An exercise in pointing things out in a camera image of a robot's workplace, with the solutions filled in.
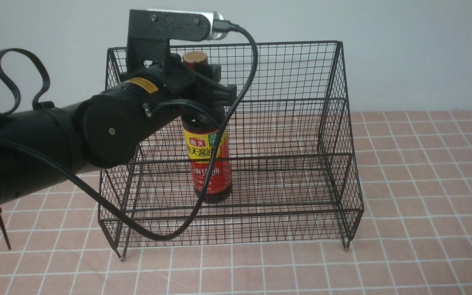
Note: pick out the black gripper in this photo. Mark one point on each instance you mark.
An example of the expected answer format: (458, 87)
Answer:
(161, 78)

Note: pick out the soy sauce bottle red label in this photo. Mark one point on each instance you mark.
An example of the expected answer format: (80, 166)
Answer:
(199, 140)

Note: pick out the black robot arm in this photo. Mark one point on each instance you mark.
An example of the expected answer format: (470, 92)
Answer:
(104, 131)

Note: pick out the pink checkered tablecloth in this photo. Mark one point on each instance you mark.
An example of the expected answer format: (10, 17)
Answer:
(415, 237)

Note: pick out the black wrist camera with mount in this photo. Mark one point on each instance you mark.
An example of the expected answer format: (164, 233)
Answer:
(150, 31)

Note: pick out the black wire mesh rack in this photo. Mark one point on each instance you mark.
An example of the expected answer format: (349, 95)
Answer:
(291, 156)

